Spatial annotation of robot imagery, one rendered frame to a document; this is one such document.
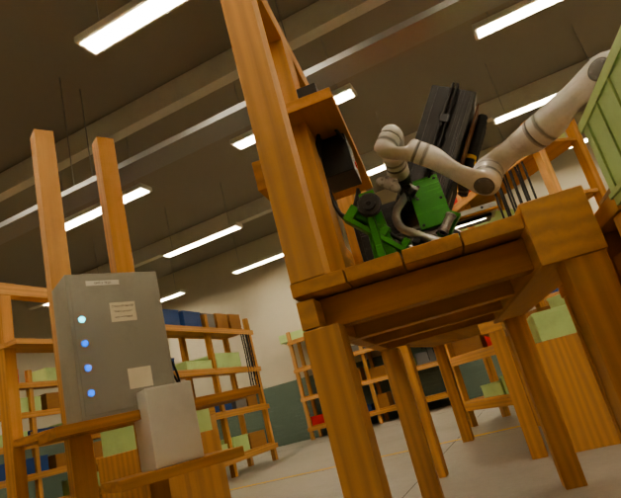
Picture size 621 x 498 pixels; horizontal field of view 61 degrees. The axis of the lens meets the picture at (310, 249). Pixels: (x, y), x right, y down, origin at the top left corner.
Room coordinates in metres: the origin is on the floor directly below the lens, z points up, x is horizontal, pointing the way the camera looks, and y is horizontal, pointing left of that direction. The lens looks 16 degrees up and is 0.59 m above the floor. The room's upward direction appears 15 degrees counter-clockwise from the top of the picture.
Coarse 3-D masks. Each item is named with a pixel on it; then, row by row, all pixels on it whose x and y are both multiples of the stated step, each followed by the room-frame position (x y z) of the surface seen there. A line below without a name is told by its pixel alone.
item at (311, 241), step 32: (224, 0) 1.26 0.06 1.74; (256, 0) 1.32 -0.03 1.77; (256, 32) 1.24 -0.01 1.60; (256, 64) 1.25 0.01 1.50; (288, 64) 1.62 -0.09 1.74; (256, 96) 1.25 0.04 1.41; (288, 96) 1.63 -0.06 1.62; (256, 128) 1.26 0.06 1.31; (288, 128) 1.27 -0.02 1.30; (288, 160) 1.24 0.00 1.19; (320, 160) 1.74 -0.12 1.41; (288, 192) 1.25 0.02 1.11; (320, 192) 1.62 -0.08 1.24; (288, 224) 1.25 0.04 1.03; (320, 224) 1.63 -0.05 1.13; (288, 256) 1.26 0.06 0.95; (320, 256) 1.25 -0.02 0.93
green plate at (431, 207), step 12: (420, 180) 1.83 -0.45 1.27; (432, 180) 1.82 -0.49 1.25; (420, 192) 1.82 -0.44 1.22; (432, 192) 1.81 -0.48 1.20; (420, 204) 1.81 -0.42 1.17; (432, 204) 1.80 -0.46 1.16; (444, 204) 1.79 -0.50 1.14; (420, 216) 1.80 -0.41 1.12; (432, 216) 1.79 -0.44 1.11; (444, 216) 1.78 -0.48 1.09
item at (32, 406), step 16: (48, 368) 8.39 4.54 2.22; (32, 384) 7.98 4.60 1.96; (48, 384) 8.26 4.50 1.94; (32, 400) 8.00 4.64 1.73; (48, 400) 8.38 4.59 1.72; (0, 416) 7.50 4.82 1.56; (32, 416) 7.93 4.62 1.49; (32, 432) 7.98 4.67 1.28; (0, 448) 7.47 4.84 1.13; (32, 448) 7.88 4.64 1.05; (96, 448) 9.15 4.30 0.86; (0, 464) 7.51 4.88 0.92; (32, 464) 7.95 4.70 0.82; (48, 464) 8.45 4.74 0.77; (64, 464) 8.52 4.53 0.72; (0, 480) 7.50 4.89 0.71; (32, 480) 7.83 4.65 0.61; (64, 480) 8.94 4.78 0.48; (64, 496) 8.56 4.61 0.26
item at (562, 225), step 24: (576, 192) 1.12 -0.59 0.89; (528, 216) 1.15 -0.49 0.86; (552, 216) 1.14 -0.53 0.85; (576, 216) 1.13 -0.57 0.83; (528, 240) 1.18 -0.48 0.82; (552, 240) 1.14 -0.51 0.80; (576, 240) 1.13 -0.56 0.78; (600, 240) 1.12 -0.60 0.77; (552, 264) 1.15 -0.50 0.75; (528, 288) 1.48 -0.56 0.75; (552, 288) 1.65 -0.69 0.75; (504, 312) 2.11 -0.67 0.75
